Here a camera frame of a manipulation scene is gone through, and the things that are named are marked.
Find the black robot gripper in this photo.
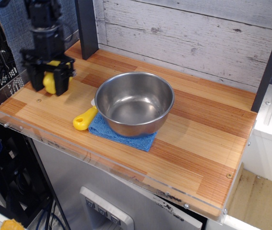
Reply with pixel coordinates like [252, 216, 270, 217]
[20, 24, 76, 96]

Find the yellow bell pepper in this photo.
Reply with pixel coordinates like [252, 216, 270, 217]
[43, 60, 72, 94]

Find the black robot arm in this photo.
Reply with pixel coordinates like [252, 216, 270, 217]
[20, 0, 75, 96]

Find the clear acrylic table guard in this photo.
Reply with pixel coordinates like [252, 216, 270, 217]
[0, 31, 244, 225]

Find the blue folded cloth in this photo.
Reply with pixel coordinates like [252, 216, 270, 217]
[88, 113, 157, 151]

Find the stainless steel bowl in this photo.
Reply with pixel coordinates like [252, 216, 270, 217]
[95, 72, 175, 138]

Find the silver cabinet with buttons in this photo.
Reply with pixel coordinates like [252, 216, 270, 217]
[33, 140, 207, 230]

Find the yellow handled knife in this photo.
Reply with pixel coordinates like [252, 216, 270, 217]
[72, 99, 98, 131]

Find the dark left frame post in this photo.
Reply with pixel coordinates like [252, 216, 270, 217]
[75, 0, 99, 60]

